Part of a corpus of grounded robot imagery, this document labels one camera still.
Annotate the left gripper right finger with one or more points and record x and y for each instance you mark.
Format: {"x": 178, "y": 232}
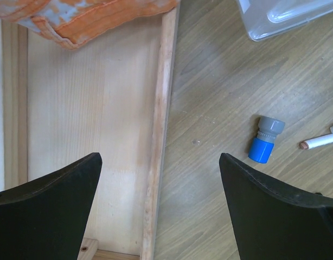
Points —
{"x": 272, "y": 219}

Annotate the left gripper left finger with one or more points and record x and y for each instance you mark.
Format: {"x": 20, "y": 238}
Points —
{"x": 46, "y": 218}

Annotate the blue grey stamp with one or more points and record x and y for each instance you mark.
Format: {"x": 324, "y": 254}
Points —
{"x": 263, "y": 144}

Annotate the brown tip white marker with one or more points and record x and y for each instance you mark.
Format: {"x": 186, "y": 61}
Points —
{"x": 316, "y": 142}

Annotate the wooden clothes rack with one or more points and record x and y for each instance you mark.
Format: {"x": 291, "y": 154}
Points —
{"x": 112, "y": 97}

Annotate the orange bleached shorts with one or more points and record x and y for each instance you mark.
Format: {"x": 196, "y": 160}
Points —
{"x": 73, "y": 23}

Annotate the white drawer organizer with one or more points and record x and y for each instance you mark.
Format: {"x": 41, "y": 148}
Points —
{"x": 267, "y": 18}

